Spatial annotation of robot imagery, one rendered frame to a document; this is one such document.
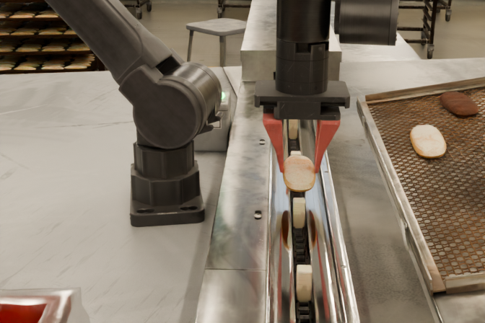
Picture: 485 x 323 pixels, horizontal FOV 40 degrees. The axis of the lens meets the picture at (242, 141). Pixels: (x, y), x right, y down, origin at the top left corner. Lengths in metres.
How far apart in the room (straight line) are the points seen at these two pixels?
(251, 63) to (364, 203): 0.45
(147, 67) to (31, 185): 0.27
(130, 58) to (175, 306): 0.28
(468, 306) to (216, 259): 0.23
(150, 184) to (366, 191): 0.28
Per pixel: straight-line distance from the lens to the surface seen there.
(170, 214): 0.78
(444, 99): 0.95
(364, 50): 1.69
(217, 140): 0.98
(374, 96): 1.00
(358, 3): 0.69
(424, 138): 0.82
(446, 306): 0.54
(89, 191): 0.88
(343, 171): 0.93
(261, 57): 1.20
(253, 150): 0.88
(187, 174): 0.79
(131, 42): 0.75
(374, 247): 0.74
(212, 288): 0.59
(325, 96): 0.71
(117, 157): 0.99
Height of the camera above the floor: 1.18
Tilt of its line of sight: 20 degrees down
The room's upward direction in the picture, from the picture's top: straight up
